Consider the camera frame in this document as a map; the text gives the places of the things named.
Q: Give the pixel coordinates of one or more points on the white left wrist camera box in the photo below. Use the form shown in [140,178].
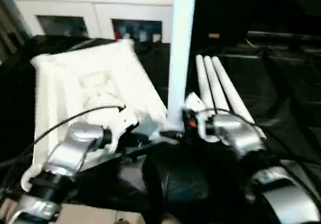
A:
[120,123]

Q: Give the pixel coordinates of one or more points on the small tan label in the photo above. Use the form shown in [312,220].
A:
[214,35]

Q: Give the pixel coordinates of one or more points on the red bottle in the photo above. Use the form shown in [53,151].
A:
[118,31]

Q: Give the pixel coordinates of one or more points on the white plastic table leg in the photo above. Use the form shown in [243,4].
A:
[202,81]
[181,43]
[216,86]
[233,91]

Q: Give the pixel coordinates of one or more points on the black work mat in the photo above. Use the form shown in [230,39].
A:
[200,184]

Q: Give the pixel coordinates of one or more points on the dark low shelf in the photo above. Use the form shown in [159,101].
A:
[286,35]

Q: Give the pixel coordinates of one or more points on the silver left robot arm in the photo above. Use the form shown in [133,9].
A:
[75,148]

